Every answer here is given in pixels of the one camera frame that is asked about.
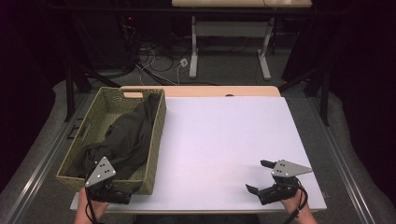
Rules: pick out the white-legged desk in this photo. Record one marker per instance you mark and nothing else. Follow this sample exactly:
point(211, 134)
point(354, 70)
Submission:
point(233, 29)

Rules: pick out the green woven basket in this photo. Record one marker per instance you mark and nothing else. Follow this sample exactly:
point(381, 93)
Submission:
point(107, 105)

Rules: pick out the white power plug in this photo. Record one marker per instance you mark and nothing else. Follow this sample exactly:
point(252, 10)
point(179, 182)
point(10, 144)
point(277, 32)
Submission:
point(183, 62)

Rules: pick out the dark green cloth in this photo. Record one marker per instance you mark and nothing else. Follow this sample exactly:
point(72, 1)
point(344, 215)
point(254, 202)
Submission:
point(127, 137)

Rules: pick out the white table board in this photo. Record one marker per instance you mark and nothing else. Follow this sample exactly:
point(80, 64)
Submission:
point(224, 140)

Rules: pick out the person's right hand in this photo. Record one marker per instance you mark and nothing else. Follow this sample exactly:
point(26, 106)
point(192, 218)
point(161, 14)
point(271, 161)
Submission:
point(295, 207)

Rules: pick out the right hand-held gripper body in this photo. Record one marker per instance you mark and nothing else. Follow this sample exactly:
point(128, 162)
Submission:
point(286, 169)

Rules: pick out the wooden table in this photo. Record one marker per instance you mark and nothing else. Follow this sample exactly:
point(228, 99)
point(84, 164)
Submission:
point(202, 91)

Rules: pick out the black metal stand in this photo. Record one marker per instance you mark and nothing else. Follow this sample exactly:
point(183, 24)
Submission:
point(325, 93)
point(70, 93)

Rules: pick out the metal floor rail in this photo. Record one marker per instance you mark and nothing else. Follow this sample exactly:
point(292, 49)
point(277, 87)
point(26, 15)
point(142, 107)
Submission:
point(342, 161)
point(46, 161)

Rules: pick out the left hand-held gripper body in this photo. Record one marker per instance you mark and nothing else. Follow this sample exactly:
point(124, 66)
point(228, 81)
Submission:
point(101, 172)

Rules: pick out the person's left hand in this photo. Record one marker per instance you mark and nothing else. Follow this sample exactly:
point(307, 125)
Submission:
point(84, 208)

